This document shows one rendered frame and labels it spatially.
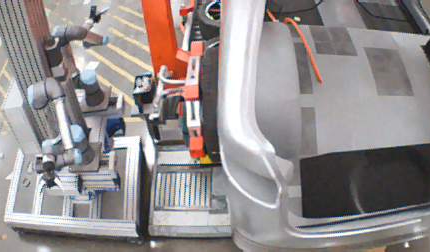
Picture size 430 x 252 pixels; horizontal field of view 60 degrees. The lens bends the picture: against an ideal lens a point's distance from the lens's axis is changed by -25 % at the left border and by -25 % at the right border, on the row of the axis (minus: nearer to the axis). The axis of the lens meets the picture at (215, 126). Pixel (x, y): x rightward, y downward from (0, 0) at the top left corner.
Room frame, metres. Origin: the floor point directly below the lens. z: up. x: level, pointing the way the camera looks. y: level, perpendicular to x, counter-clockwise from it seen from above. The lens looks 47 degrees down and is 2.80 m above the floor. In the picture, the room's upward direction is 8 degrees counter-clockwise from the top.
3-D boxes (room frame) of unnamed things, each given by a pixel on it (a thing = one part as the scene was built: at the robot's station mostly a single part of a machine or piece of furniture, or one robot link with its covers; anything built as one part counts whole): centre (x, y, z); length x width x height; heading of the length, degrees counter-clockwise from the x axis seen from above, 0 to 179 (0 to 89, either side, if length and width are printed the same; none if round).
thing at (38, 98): (1.73, 0.93, 1.19); 0.15 x 0.12 x 0.55; 100
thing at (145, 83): (2.60, 0.47, 0.51); 0.20 x 0.14 x 0.13; 176
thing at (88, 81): (2.25, 0.77, 0.98); 0.13 x 0.12 x 0.14; 71
